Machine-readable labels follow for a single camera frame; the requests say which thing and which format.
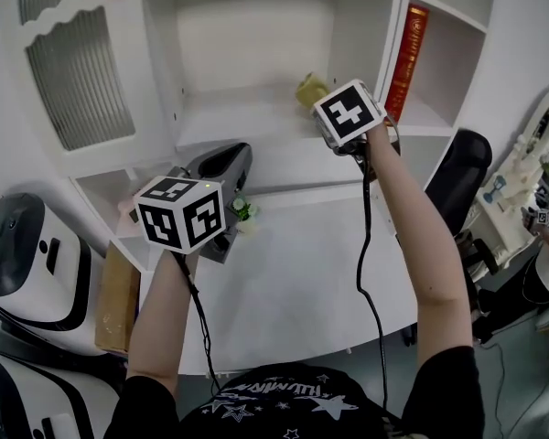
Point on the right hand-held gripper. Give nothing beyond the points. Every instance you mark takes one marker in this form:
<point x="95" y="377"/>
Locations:
<point x="347" y="112"/>

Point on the person's black star t-shirt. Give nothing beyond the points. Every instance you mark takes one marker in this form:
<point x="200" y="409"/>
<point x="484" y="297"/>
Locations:
<point x="293" y="410"/>

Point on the brown cardboard box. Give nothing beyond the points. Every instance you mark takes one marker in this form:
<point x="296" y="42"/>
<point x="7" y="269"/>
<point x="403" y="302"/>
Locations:
<point x="116" y="300"/>

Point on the blue hourglass ornament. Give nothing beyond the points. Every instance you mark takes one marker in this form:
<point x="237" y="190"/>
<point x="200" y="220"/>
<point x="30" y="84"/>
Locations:
<point x="494" y="190"/>

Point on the white and black robot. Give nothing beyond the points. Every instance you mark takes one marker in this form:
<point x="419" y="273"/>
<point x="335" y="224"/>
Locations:
<point x="27" y="263"/>
<point x="36" y="405"/>

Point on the person's right forearm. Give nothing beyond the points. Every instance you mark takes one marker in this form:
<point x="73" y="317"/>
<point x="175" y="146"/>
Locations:
<point x="421" y="254"/>

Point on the white desk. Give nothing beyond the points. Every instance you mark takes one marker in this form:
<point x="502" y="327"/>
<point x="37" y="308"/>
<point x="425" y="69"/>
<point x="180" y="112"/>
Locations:
<point x="293" y="281"/>

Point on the red book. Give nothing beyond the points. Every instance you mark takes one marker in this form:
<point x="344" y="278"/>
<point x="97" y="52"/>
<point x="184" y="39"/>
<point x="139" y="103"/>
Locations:
<point x="407" y="62"/>

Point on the person's left forearm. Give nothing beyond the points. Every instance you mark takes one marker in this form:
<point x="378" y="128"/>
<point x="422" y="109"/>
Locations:
<point x="160" y="318"/>

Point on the small green potted plant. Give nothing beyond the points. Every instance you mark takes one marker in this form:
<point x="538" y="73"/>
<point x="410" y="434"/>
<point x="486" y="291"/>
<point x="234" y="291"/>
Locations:
<point x="244" y="213"/>

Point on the white ribbed glass cabinet door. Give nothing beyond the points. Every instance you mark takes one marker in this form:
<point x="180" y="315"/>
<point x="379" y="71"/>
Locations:
<point x="87" y="76"/>

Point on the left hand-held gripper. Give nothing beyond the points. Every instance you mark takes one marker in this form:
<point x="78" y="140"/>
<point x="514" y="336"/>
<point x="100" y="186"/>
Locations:
<point x="178" y="213"/>

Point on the yellow cloth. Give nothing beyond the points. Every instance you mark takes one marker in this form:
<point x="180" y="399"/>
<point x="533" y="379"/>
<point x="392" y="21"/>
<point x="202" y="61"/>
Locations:
<point x="311" y="89"/>

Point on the white shelf cabinet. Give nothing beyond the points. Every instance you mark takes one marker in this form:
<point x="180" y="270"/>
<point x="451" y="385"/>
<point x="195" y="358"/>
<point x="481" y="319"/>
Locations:
<point x="256" y="39"/>

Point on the white dressing table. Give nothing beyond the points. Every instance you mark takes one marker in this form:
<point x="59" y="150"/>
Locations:
<point x="517" y="190"/>

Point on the pink digital clock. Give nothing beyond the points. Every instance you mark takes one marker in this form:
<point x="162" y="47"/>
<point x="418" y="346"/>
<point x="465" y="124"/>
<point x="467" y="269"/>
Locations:
<point x="127" y="210"/>

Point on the black high-back office chair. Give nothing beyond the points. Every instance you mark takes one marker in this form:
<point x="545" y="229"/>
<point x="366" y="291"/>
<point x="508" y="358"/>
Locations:
<point x="462" y="176"/>

